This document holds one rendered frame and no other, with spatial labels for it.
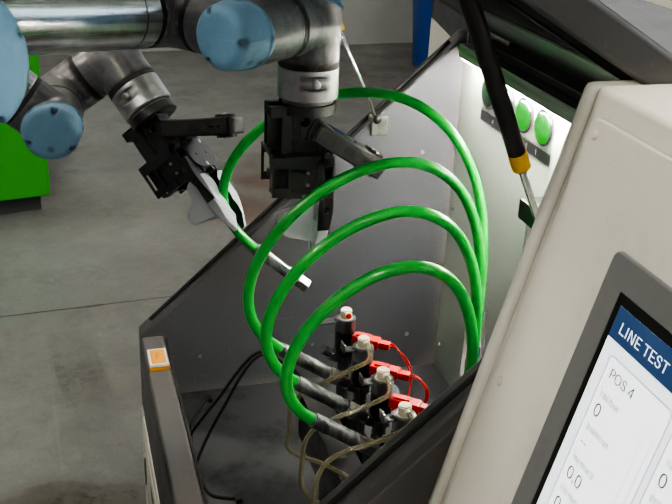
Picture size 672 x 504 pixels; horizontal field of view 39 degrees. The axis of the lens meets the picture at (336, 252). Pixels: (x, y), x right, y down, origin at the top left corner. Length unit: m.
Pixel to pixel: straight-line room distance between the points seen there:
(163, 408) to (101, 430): 1.63
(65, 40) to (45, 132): 0.27
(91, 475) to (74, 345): 0.76
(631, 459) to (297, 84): 0.60
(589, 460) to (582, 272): 0.16
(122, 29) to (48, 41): 0.09
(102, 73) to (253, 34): 0.42
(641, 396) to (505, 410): 0.20
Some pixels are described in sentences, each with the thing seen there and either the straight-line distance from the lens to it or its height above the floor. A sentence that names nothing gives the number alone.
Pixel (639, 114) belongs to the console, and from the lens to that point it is 0.84.
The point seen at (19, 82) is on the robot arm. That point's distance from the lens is 0.81.
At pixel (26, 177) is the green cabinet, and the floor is 0.18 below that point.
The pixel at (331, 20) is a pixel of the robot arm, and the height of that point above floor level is 1.54.
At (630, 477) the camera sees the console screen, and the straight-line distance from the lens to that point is 0.78.
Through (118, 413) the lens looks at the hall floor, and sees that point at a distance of 3.14.
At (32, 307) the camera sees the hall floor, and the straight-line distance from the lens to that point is 3.81.
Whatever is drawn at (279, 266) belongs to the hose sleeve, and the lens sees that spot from 1.38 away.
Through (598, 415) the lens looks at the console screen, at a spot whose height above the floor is 1.33.
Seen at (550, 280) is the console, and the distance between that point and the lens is 0.89.
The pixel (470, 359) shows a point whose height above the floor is 1.19.
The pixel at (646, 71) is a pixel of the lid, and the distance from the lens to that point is 0.92.
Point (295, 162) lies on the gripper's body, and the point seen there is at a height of 1.37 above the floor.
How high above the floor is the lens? 1.76
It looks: 25 degrees down
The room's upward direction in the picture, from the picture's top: 3 degrees clockwise
